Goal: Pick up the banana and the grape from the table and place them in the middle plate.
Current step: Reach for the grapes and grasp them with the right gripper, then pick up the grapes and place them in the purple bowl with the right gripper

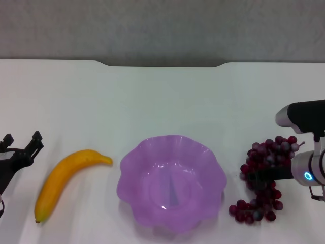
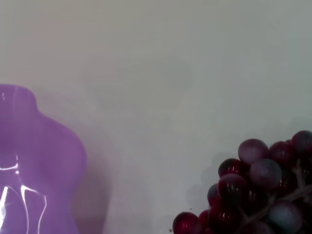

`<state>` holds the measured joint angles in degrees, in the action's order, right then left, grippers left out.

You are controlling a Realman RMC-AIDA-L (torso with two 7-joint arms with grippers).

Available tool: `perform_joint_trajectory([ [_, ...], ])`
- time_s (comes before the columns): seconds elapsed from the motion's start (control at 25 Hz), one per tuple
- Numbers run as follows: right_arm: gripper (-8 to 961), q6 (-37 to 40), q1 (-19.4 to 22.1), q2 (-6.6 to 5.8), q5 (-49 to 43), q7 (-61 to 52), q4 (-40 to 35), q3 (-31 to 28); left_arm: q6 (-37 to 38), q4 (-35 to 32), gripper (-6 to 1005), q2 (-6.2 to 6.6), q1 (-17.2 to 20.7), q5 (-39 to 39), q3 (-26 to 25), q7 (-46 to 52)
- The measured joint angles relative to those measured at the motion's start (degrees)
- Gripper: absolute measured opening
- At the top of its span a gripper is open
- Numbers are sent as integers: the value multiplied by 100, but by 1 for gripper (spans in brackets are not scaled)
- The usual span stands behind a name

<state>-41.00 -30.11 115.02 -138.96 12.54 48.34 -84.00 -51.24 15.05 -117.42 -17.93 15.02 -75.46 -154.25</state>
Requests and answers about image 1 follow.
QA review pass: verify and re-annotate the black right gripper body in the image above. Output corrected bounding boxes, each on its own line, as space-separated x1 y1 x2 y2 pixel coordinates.
247 165 293 190

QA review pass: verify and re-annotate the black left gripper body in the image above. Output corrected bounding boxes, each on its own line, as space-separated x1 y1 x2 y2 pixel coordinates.
0 148 34 195

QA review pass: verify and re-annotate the dark red grape bunch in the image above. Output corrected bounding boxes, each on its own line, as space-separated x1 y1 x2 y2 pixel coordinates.
228 135 305 224

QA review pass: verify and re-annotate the yellow banana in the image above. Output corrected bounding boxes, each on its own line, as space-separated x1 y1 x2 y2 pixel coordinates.
34 149 113 224

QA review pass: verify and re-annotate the purple wavy plastic bowl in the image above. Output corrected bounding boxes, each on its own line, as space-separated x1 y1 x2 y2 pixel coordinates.
116 135 228 234

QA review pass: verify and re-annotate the dark right wrist cable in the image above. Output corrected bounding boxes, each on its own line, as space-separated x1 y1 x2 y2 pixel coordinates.
308 187 325 202

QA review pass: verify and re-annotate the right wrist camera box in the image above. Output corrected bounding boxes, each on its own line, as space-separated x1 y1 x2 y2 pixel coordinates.
275 99 325 143

